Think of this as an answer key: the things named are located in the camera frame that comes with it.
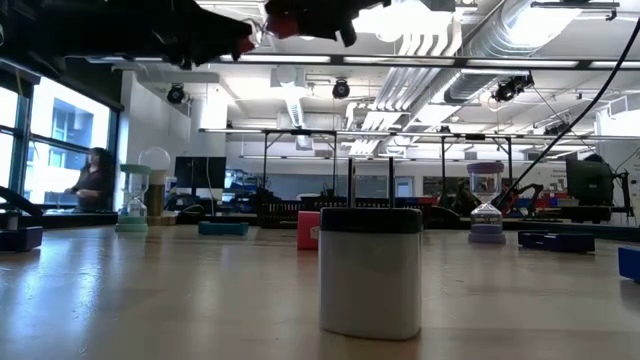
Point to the pink-red charger cube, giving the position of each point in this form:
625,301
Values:
307,230

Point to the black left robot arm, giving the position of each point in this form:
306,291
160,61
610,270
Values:
40,25

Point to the dark blue digital clock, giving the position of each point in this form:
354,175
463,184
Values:
20,239
556,241

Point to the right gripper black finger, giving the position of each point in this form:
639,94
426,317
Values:
325,20
282,6

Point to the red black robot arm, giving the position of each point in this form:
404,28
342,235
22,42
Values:
522,192

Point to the teal digital clock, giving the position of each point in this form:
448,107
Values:
223,228

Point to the bulb lamp brass base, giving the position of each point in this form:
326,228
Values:
154,192

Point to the teal hourglass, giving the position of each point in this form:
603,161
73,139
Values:
133,222

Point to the black computer monitor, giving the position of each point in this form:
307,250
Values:
590,181
200,172

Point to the black metal rig frame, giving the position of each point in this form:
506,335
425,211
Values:
265,160
443,165

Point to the bright blue digital clock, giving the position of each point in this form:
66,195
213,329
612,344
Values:
630,263

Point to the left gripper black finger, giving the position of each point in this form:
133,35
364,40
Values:
215,47
220,20

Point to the black ceiling spotlight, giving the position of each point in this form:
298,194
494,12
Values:
341,89
510,87
176,93

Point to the purple hourglass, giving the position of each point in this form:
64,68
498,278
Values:
486,232

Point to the person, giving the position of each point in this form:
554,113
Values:
92,185

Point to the black light rail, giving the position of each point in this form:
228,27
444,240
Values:
450,61

